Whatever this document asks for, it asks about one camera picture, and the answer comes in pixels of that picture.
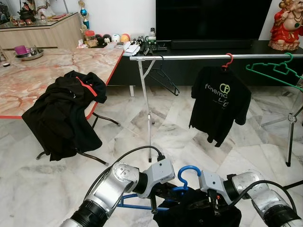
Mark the black jacket with white label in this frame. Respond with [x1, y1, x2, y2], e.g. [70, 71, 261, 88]
[152, 189, 242, 227]

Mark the black plastic hanger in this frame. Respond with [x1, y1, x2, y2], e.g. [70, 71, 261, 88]
[152, 56, 180, 96]

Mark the red plastic hanger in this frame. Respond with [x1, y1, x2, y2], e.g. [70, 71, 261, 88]
[222, 53, 234, 70]

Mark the green plastic hanger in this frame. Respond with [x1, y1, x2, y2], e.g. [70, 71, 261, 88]
[245, 53, 303, 93]

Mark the black t-shirt with green logo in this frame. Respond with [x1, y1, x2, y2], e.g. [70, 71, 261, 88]
[189, 66, 252, 147]

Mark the black tv console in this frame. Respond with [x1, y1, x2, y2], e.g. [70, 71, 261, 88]
[114, 40, 303, 87]

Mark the silver metal clothes rack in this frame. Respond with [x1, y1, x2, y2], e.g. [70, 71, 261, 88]
[130, 53, 303, 167]

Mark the stack of white papers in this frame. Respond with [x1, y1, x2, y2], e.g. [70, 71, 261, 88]
[122, 42, 141, 56]

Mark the black soundbar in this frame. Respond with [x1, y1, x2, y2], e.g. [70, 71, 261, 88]
[170, 39, 254, 50]

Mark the black plush toy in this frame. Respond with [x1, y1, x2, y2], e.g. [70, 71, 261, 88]
[95, 34, 113, 47]

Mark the jar with red lid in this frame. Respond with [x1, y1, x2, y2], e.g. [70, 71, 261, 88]
[83, 30, 97, 48]

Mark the marble pattern folding table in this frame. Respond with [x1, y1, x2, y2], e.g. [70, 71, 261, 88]
[0, 45, 125, 166]

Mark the large black television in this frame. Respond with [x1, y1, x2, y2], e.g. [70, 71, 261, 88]
[155, 0, 274, 42]

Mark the red laughing buddha statue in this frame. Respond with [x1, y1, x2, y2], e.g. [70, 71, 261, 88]
[268, 0, 303, 52]

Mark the steel bowl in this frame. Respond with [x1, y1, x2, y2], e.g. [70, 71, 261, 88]
[15, 47, 44, 61]

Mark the light wooden cabinet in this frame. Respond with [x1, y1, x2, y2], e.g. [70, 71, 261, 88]
[0, 13, 86, 50]

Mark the gold and blue trophy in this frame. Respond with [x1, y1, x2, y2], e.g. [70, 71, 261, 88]
[78, 0, 90, 29]

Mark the pink cup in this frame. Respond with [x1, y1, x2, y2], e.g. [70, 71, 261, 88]
[14, 45, 29, 55]

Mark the white robed figurine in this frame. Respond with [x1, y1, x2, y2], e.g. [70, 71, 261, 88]
[36, 0, 55, 17]

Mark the dark figurine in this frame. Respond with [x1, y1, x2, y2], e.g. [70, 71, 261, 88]
[14, 2, 36, 22]

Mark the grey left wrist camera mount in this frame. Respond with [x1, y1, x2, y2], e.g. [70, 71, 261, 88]
[142, 157, 176, 198]

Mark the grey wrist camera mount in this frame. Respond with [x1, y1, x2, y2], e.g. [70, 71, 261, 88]
[142, 157, 176, 198]
[198, 170, 228, 205]

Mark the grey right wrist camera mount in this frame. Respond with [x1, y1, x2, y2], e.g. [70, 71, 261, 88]
[198, 170, 228, 205]

